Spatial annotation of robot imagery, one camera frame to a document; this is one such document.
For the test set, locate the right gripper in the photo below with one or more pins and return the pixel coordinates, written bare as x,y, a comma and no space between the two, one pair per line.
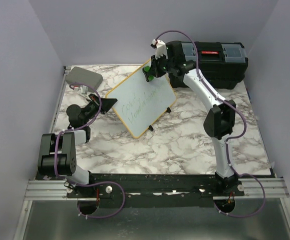
154,66

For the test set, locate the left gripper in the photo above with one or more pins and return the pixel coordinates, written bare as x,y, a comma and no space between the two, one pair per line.
106,103

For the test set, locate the green whiteboard eraser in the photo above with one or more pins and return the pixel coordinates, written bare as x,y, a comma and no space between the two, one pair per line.
147,72

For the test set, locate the yellow framed whiteboard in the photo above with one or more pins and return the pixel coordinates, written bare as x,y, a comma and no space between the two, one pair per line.
140,103

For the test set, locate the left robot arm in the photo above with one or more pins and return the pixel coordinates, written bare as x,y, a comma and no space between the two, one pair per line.
57,155

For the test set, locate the grey plastic case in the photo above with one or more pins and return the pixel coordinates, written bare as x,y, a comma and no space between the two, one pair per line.
84,76

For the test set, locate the black plastic toolbox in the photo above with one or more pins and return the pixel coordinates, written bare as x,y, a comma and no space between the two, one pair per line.
223,64

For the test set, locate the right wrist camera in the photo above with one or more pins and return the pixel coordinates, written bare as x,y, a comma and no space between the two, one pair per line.
160,48

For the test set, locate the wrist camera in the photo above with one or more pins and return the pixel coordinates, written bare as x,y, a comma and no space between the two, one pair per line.
81,90
160,48

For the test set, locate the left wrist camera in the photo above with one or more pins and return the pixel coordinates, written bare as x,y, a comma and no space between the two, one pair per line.
81,90

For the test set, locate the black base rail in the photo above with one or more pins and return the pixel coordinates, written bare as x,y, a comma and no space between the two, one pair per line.
153,191

